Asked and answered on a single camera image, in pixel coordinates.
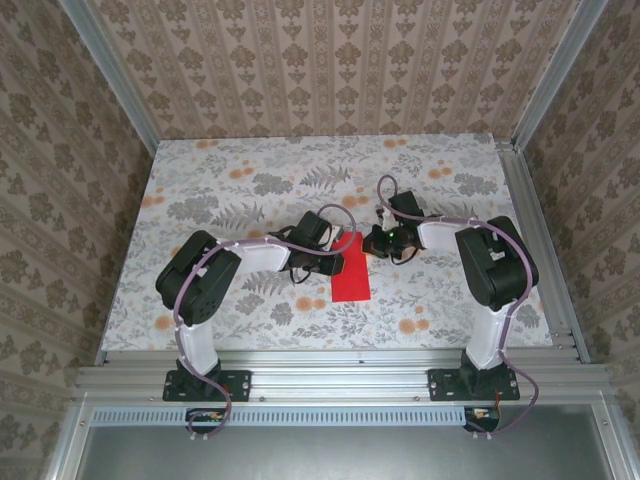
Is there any red square paper sheet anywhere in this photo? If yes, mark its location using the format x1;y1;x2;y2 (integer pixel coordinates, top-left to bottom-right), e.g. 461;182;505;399
328;229;372;304

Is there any grey metal sheet panel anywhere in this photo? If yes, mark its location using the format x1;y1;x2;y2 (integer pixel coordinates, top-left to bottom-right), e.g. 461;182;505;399
74;424;619;480

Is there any floral patterned table mat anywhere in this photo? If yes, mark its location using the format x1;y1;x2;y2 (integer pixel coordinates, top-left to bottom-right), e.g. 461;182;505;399
101;133;556;351

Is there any black connector board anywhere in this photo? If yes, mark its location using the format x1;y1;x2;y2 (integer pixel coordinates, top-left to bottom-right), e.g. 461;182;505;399
184;407;227;435
462;405;502;434

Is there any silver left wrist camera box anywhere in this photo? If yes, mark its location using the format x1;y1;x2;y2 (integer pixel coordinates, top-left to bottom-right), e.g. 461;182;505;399
321;228;347;253

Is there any aluminium mounting rail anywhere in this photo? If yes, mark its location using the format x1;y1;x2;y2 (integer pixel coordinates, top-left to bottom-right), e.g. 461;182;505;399
69;349;614;404

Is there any aluminium side rail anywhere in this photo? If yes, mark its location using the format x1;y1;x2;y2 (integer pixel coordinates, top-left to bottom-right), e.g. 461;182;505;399
493;139;592;365

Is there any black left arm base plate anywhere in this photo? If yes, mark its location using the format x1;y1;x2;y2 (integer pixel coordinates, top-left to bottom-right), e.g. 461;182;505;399
162;368;252;403

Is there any grey slotted cable duct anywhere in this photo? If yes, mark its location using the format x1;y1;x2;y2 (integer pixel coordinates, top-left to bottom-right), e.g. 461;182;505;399
92;405;501;427

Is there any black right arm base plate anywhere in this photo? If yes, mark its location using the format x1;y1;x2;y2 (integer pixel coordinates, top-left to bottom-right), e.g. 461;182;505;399
428;367;521;402

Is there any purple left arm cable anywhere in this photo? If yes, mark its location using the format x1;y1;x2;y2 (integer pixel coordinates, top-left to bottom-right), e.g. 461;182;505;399
172;203;364;444

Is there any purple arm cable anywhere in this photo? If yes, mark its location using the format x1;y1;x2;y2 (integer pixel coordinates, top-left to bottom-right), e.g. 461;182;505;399
172;203;364;444
375;174;542;442

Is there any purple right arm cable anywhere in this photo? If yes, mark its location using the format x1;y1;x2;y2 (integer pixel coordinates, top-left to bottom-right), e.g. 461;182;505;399
375;174;542;442

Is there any aluminium frame post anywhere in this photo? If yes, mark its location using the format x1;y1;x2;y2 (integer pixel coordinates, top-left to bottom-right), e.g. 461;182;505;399
58;0;164;156
510;0;610;151

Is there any aluminium frame side bar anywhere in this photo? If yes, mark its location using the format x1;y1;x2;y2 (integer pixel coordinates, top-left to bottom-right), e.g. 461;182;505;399
43;399;96;480
592;402;632;480

